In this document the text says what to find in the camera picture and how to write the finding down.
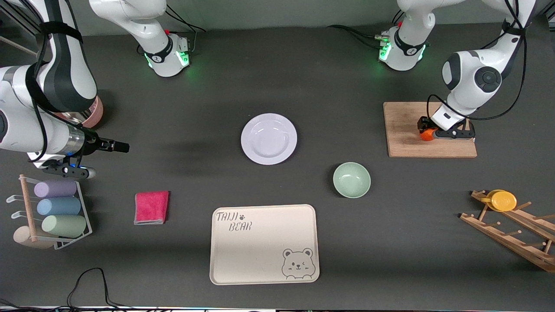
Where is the purple cup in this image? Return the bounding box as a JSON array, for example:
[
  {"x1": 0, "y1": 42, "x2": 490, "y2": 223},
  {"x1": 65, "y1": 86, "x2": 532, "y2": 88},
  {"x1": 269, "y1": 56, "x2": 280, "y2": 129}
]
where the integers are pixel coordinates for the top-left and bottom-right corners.
[{"x1": 34, "y1": 179, "x2": 78, "y2": 198}]

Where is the light green bowl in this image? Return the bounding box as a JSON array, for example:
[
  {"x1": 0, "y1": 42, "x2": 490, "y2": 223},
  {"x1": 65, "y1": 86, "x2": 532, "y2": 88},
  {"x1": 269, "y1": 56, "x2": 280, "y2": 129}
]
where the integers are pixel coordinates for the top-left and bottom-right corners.
[{"x1": 333, "y1": 162, "x2": 372, "y2": 199}]

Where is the blue cup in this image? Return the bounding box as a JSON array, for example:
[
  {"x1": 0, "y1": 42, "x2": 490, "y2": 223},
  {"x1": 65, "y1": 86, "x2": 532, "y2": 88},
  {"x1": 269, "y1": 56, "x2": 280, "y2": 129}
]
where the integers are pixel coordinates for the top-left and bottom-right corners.
[{"x1": 36, "y1": 197, "x2": 82, "y2": 216}]

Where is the wooden cutting board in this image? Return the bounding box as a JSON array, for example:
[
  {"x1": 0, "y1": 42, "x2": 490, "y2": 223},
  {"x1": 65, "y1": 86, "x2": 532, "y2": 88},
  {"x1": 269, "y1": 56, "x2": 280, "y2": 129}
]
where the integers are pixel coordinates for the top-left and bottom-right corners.
[{"x1": 383, "y1": 102, "x2": 478, "y2": 158}]

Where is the black base cable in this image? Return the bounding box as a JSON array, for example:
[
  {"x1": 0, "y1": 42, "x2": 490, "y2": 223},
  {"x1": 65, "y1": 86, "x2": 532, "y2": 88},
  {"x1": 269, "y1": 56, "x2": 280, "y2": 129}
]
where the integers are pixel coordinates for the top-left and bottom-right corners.
[
  {"x1": 326, "y1": 25, "x2": 391, "y2": 50},
  {"x1": 165, "y1": 4, "x2": 206, "y2": 52}
]

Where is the black right base cable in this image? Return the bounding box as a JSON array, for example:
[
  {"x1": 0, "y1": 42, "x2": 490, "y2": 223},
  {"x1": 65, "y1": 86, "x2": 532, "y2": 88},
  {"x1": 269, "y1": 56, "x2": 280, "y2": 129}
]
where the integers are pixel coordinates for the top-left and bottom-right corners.
[{"x1": 165, "y1": 4, "x2": 206, "y2": 52}]

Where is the green cup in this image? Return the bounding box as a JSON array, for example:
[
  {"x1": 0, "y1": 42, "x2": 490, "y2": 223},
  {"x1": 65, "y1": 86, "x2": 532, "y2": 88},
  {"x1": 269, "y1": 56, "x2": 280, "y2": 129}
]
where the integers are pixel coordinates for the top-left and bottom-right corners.
[{"x1": 41, "y1": 214, "x2": 87, "y2": 238}]

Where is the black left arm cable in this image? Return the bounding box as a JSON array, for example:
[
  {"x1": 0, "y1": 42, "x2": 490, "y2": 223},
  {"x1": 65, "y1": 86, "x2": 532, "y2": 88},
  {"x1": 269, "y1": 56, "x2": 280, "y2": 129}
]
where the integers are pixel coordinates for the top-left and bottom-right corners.
[{"x1": 427, "y1": 0, "x2": 529, "y2": 122}]

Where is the pink folded cloth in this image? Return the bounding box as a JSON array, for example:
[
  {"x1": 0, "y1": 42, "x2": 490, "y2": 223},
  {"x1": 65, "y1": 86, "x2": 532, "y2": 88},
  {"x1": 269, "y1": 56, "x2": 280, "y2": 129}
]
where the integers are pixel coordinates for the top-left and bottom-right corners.
[{"x1": 134, "y1": 191, "x2": 170, "y2": 225}]

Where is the black left base cable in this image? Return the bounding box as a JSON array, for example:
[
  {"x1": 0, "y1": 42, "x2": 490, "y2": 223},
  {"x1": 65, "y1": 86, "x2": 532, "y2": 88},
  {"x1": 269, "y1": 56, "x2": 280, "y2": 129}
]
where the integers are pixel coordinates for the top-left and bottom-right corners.
[{"x1": 326, "y1": 25, "x2": 391, "y2": 50}]

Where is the pink bowl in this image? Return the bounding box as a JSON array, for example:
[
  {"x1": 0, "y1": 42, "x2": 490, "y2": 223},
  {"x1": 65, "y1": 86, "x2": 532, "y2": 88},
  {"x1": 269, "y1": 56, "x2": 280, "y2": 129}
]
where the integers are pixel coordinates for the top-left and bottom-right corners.
[{"x1": 54, "y1": 96, "x2": 104, "y2": 129}]

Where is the yellow mug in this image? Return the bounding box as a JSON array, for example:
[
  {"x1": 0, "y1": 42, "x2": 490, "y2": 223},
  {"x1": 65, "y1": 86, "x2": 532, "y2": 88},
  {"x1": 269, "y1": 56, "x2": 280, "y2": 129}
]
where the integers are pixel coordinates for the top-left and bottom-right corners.
[{"x1": 486, "y1": 189, "x2": 518, "y2": 212}]

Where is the white wire cup rack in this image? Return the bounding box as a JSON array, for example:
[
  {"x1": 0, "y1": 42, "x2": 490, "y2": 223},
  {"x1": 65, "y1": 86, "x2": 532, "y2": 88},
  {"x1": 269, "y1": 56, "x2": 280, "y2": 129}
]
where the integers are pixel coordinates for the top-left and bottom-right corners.
[{"x1": 6, "y1": 174, "x2": 93, "y2": 250}]

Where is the white round plate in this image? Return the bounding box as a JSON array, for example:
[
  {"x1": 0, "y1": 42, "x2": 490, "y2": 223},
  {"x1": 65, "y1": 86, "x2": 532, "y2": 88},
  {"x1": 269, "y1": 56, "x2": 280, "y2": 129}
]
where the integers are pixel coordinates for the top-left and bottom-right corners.
[{"x1": 241, "y1": 113, "x2": 298, "y2": 166}]

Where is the beige cup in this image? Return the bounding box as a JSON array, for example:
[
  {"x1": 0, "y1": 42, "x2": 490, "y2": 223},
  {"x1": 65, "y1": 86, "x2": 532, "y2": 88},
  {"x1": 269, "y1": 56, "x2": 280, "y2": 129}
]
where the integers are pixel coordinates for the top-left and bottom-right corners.
[{"x1": 13, "y1": 225, "x2": 57, "y2": 250}]

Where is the wooden mug rack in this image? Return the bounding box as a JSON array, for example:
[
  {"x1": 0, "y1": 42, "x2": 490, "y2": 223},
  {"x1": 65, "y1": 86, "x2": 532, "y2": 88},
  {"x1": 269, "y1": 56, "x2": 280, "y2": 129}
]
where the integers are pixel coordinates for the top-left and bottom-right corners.
[{"x1": 460, "y1": 189, "x2": 555, "y2": 273}]

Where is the beige bear print tray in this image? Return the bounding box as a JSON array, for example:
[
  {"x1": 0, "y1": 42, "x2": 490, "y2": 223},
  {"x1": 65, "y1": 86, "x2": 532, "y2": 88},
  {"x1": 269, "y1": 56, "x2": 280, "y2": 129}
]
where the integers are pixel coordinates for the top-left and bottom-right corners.
[{"x1": 209, "y1": 204, "x2": 320, "y2": 286}]

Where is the black floor cable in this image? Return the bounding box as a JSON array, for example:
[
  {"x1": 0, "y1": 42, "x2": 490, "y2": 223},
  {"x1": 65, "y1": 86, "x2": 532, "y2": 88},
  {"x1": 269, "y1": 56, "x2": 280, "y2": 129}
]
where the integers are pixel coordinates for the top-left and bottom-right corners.
[{"x1": 0, "y1": 267, "x2": 174, "y2": 312}]

